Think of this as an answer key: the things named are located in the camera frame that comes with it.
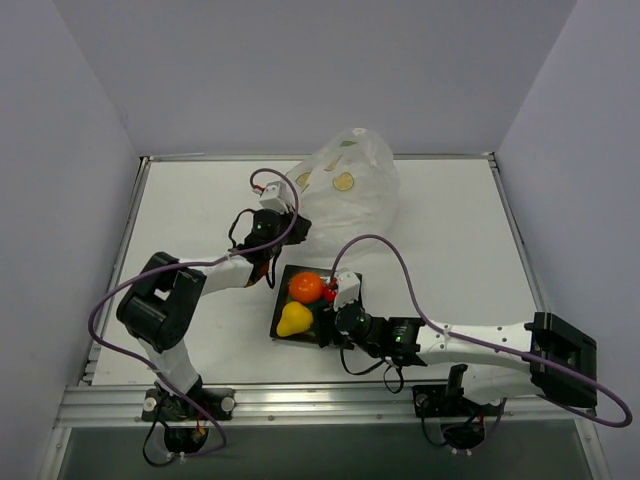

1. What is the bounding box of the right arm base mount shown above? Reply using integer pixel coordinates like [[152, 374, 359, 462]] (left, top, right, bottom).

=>
[[411, 383, 499, 419]]

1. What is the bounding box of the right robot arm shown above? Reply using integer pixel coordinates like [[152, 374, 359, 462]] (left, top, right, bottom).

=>
[[329, 303, 597, 413]]

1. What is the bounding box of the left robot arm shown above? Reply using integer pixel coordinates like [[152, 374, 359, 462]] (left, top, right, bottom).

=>
[[116, 209, 312, 419]]

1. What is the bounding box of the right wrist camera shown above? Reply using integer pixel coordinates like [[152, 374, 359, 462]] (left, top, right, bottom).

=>
[[333, 269, 361, 311]]

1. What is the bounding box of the translucent plastic bag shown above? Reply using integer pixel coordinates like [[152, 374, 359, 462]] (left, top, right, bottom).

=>
[[287, 128, 400, 257]]

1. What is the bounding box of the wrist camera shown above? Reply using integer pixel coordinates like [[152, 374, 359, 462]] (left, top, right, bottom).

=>
[[259, 181, 294, 214], [333, 269, 361, 311]]

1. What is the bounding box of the aluminium front rail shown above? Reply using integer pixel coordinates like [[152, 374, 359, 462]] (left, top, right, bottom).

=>
[[53, 376, 597, 429]]

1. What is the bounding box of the orange fake fruit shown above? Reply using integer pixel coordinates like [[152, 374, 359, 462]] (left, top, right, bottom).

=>
[[288, 272, 324, 304]]

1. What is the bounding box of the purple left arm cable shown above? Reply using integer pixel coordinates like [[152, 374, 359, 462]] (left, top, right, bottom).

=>
[[87, 168, 301, 459]]

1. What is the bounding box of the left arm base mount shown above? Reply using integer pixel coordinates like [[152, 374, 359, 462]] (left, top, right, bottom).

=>
[[140, 386, 236, 422]]

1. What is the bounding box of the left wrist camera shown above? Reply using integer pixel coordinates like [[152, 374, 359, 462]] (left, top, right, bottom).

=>
[[259, 181, 294, 214]]

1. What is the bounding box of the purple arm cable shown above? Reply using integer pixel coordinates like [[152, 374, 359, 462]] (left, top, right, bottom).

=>
[[87, 168, 301, 459], [330, 233, 633, 454]]

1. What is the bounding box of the red fake apple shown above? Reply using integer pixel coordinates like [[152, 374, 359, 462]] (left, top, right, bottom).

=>
[[322, 285, 337, 304]]

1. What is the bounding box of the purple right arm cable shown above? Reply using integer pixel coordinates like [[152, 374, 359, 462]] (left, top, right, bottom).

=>
[[330, 233, 633, 454]]

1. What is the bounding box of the yellow fake pear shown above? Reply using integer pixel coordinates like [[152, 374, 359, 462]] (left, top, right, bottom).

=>
[[276, 301, 314, 337]]

